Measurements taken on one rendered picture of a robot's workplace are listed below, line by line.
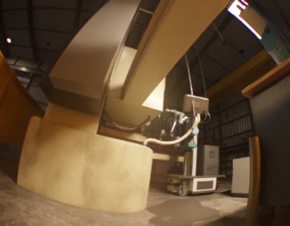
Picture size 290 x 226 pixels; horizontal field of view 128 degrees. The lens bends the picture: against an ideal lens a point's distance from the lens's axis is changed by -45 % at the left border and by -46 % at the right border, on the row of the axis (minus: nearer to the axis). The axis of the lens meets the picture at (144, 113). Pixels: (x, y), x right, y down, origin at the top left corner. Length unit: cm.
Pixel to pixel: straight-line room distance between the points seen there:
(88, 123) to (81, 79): 53
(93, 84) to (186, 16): 57
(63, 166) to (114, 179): 40
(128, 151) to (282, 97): 116
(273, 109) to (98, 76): 107
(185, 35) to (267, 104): 68
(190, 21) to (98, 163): 106
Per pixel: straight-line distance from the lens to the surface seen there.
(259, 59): 867
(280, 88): 97
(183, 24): 68
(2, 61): 234
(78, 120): 117
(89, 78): 72
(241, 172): 199
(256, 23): 165
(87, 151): 102
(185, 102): 156
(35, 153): 114
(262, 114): 98
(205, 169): 226
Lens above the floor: 41
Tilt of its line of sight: 24 degrees up
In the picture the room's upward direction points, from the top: 8 degrees clockwise
